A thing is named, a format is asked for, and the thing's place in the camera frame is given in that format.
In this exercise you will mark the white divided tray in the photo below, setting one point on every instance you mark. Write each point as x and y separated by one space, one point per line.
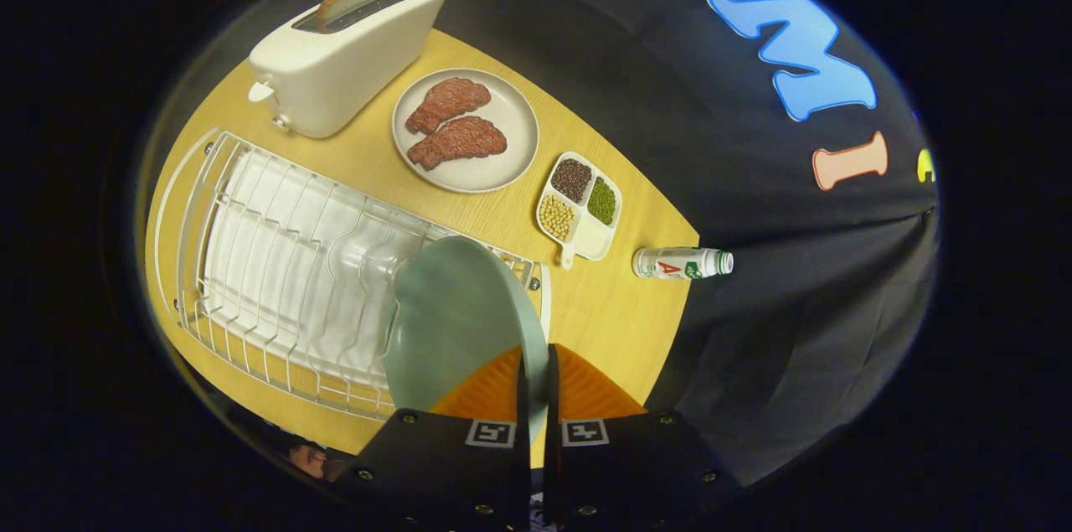
590 239

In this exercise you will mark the pile of dark beans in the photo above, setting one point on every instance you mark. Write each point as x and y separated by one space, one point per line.
572 180

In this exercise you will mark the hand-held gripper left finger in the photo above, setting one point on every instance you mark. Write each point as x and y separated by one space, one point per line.
523 465

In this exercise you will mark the black backdrop cloth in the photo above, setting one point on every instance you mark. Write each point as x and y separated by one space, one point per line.
754 306

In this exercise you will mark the brown meat piece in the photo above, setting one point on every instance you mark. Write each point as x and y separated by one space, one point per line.
461 141
448 100

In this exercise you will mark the pile of green beans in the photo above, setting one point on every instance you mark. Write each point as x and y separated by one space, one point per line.
601 201

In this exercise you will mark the round beige plate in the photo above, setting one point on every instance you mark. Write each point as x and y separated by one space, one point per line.
511 138

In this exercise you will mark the pale green plate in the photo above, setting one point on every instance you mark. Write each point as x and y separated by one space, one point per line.
456 322

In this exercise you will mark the white toaster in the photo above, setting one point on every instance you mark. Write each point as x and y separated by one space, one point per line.
352 63

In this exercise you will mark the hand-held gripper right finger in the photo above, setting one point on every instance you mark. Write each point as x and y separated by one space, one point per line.
553 465

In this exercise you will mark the white drink bottle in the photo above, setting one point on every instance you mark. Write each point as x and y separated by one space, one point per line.
670 264

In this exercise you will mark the pile of yellow beans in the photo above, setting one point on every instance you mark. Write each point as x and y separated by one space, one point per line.
557 218

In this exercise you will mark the white ribbed drip tray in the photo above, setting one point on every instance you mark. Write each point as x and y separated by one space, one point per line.
276 264

